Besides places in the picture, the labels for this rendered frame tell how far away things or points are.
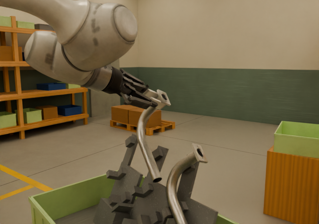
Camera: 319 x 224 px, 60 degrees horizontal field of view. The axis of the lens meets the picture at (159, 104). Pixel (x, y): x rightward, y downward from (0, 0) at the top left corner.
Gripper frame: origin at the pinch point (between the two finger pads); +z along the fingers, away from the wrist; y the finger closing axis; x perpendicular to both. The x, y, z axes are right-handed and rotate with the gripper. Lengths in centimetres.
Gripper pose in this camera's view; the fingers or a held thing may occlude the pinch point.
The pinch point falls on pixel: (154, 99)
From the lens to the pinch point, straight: 90.7
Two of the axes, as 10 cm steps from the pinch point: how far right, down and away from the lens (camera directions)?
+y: -2.8, -7.5, 6.0
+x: -6.8, 5.9, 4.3
